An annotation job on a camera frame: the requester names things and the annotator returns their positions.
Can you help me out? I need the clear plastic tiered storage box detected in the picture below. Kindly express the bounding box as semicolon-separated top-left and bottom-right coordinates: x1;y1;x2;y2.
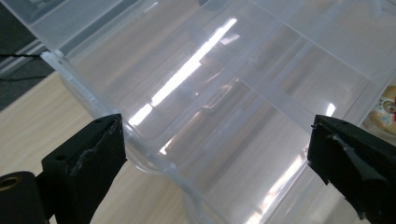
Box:
0;0;396;224

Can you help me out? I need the aluminium floor rail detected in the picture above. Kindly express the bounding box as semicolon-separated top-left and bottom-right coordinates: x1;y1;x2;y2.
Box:
0;39;52;79

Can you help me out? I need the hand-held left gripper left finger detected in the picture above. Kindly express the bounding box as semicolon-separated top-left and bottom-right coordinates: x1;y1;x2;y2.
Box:
41;113;128;224

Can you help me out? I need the thin black floor cable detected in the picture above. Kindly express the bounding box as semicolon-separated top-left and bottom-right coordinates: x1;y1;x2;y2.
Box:
0;51;45;82

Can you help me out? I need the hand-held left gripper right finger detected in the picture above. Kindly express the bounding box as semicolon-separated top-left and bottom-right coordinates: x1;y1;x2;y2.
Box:
306;114;396;224

